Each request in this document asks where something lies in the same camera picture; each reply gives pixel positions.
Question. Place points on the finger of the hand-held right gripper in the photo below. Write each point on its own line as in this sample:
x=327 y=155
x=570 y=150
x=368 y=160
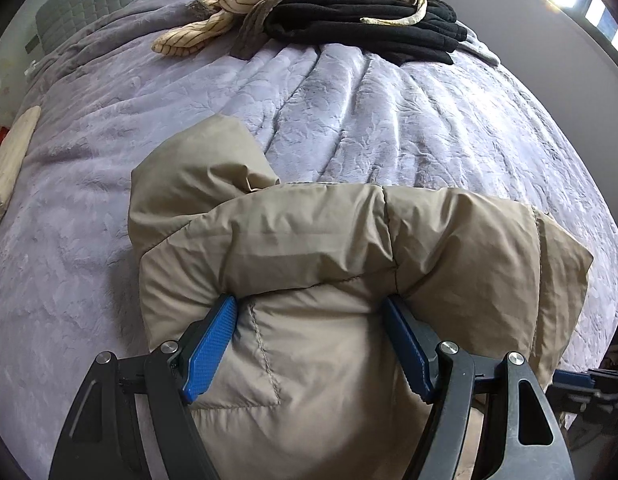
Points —
x=574 y=384

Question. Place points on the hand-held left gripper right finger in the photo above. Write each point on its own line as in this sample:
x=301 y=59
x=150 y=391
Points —
x=410 y=346

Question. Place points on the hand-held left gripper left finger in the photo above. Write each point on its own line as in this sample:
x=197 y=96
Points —
x=209 y=350

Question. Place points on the beige puffer jacket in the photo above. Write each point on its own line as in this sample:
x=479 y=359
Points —
x=314 y=240

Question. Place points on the lavender plush blanket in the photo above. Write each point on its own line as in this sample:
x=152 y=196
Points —
x=389 y=135

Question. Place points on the cream folded cloth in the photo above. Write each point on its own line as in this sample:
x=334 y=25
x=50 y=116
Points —
x=11 y=170

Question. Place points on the small red item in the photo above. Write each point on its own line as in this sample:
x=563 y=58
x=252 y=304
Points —
x=2 y=136

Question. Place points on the grey garment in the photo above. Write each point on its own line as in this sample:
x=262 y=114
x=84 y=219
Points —
x=481 y=47

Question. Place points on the black garment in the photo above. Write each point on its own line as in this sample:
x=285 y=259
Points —
x=364 y=30

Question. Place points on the grey quilted headboard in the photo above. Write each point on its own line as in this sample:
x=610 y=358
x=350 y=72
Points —
x=89 y=0

